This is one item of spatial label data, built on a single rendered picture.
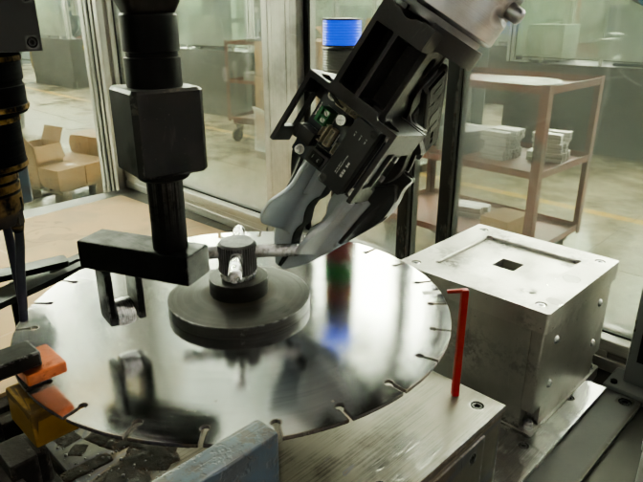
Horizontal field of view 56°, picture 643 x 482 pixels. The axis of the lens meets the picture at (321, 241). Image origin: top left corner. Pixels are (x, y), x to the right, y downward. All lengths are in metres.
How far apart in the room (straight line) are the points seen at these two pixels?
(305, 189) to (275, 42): 0.63
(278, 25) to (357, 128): 0.69
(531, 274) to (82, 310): 0.46
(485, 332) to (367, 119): 0.34
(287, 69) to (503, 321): 0.59
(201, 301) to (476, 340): 0.32
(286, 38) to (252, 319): 0.67
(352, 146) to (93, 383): 0.22
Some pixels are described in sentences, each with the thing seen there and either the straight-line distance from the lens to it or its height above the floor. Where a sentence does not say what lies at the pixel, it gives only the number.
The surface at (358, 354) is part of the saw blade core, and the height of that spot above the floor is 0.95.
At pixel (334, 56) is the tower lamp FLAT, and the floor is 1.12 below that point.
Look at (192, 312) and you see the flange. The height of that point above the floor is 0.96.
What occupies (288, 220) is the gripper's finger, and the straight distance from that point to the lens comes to 0.46.
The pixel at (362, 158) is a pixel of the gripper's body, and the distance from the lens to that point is 0.37.
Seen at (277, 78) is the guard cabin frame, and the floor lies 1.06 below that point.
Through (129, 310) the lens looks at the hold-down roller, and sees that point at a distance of 0.44.
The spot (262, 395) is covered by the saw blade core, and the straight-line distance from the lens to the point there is 0.38.
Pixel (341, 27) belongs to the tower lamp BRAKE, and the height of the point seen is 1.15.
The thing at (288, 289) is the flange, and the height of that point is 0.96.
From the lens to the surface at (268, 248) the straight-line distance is 0.46.
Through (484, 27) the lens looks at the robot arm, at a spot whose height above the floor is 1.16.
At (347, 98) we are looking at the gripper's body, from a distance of 0.37.
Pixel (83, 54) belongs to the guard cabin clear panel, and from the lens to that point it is 1.56.
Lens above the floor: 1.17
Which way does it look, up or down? 21 degrees down
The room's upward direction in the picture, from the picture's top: straight up
